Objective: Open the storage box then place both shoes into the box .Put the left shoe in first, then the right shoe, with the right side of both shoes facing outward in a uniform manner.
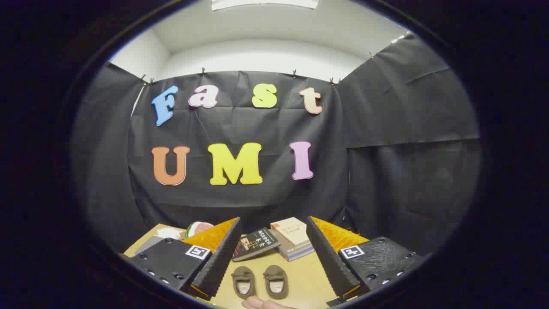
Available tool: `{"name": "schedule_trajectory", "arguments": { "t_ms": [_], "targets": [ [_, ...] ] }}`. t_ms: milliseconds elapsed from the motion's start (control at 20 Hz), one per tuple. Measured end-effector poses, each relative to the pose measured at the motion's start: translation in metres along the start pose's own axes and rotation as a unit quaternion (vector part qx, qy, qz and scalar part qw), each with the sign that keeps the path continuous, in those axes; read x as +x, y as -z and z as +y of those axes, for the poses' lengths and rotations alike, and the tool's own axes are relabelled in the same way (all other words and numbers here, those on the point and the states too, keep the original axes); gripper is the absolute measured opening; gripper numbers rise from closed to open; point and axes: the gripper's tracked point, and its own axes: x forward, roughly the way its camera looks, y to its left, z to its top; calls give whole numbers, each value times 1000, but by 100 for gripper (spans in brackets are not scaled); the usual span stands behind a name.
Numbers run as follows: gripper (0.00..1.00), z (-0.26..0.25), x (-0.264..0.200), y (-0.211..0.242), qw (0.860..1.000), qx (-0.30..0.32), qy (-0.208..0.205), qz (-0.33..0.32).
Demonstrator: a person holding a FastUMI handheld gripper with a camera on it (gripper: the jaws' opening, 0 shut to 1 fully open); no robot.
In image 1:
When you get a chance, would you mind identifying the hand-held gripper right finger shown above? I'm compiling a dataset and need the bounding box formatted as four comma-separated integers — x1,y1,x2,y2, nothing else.
305,216,425,301

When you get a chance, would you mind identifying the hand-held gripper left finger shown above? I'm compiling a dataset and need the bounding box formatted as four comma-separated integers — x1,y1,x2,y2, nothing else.
127,217,242,301

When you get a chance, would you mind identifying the brown fuzzy shoe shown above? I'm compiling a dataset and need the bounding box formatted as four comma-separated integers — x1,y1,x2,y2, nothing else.
263,265,289,300
231,266,257,300

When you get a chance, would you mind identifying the cream fabric storage box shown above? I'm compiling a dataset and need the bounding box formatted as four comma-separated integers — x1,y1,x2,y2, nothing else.
134,235,167,257

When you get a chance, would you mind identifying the blue cover book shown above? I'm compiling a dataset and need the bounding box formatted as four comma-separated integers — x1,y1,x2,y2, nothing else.
280,242,316,262

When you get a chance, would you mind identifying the watermelon slice plush toy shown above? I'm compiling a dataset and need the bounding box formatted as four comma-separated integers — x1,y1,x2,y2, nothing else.
185,221,214,239

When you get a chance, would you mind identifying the black cover book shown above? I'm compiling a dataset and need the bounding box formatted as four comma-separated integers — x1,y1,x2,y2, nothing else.
232,227,281,262

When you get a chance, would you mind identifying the beige cover book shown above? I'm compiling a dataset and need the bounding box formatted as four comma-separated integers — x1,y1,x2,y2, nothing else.
270,217,311,250

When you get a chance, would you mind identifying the white plush toy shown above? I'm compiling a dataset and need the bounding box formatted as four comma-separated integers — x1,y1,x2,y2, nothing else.
157,227,186,240

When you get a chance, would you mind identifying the row of small black clips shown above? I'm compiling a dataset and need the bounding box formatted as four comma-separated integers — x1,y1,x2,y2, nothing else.
139,51,376,85

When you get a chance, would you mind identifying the white ceiling light panel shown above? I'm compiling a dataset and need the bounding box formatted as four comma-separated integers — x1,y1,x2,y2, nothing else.
211,0,320,11

